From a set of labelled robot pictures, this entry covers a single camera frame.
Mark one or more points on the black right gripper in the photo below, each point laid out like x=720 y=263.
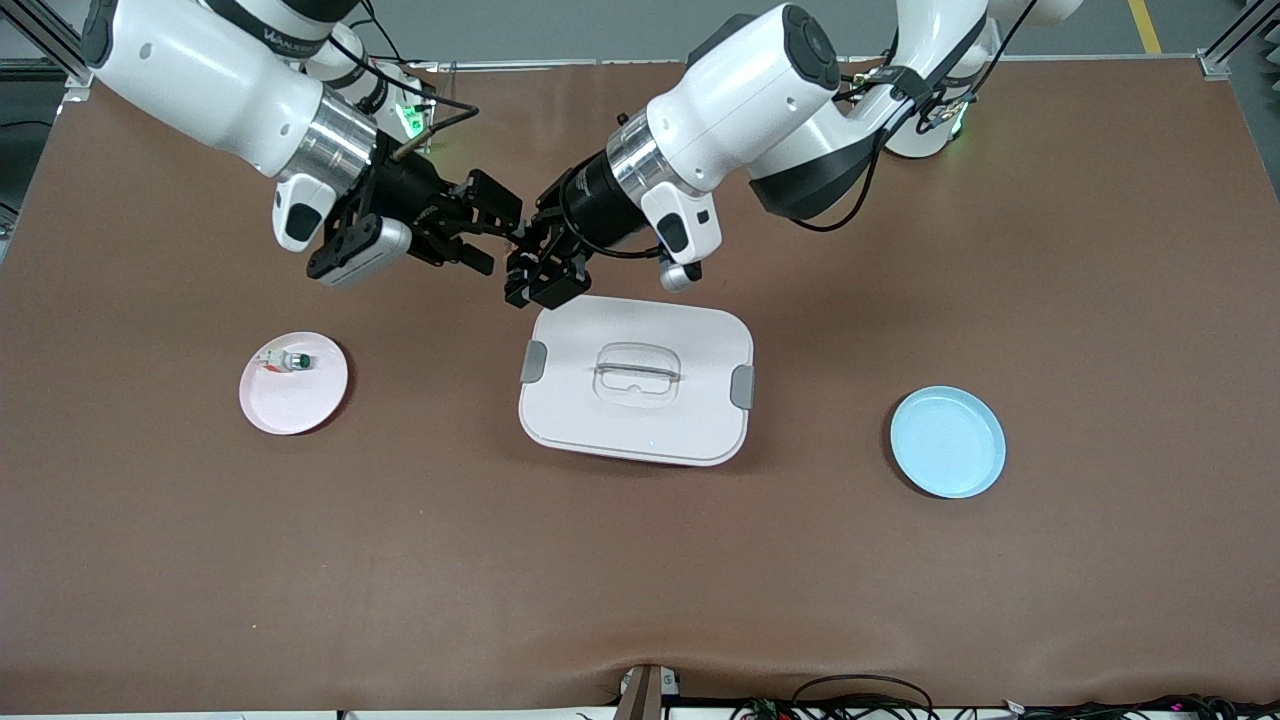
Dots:
x=409 y=187

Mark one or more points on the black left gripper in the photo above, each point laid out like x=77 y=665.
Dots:
x=594 y=207

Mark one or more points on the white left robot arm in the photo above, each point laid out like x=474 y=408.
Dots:
x=750 y=90

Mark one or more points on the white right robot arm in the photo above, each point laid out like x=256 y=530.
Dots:
x=200 y=80

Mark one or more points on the grey box latch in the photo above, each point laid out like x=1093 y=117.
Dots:
x=743 y=388
x=533 y=362

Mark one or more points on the white lidded storage box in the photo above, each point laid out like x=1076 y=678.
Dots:
x=640 y=420

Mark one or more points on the pink round plate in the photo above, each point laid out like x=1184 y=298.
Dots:
x=295 y=405

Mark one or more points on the brown table mat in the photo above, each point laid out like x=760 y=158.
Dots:
x=640 y=560

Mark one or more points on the light blue round plate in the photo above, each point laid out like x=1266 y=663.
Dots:
x=950 y=450

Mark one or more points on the green push button switch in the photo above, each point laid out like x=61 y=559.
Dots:
x=297 y=361

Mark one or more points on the metal post with clamp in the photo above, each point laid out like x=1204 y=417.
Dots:
x=640 y=695

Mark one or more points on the aluminium frame corner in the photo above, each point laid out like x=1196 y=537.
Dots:
x=72 y=88
x=1213 y=62

